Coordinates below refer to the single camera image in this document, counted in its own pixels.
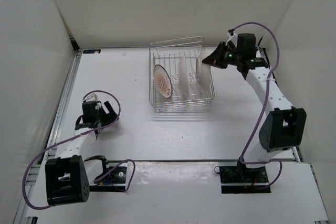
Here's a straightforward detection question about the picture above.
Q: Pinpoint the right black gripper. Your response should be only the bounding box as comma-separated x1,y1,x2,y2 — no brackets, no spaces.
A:
202,41,242,69

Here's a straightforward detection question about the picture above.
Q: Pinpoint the flower patterned plate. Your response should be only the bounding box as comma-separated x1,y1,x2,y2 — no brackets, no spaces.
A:
196,48,211,93

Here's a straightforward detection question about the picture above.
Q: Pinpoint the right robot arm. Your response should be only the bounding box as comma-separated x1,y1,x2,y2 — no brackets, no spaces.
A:
202,33,307,182

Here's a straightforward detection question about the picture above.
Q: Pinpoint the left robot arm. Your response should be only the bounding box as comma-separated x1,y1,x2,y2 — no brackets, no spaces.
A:
45,100,117,206

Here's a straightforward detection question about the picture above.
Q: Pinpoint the white middle plate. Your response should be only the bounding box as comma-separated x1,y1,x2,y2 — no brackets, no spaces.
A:
178,56,190,98

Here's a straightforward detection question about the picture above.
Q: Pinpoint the orange patterned plate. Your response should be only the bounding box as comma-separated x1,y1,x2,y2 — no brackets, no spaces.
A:
153,65,172,99

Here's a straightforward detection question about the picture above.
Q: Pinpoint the left table label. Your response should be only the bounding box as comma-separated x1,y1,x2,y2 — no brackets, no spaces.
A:
82,49,101,54

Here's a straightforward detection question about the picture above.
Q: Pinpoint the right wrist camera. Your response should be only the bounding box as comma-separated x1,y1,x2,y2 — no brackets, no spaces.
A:
225,29,238,49

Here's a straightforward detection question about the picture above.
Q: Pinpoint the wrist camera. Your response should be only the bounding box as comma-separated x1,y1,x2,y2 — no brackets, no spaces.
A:
225,29,238,49
82,93,101,110

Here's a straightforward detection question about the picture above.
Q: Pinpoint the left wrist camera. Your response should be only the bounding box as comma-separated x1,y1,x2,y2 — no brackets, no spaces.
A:
82,93,101,110

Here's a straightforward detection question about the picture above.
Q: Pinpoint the chrome wire dish rack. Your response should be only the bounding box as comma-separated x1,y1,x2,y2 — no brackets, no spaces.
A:
149,36,215,111

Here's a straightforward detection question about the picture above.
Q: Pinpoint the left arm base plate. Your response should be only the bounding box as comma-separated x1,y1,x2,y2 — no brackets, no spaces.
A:
90,163,128,193

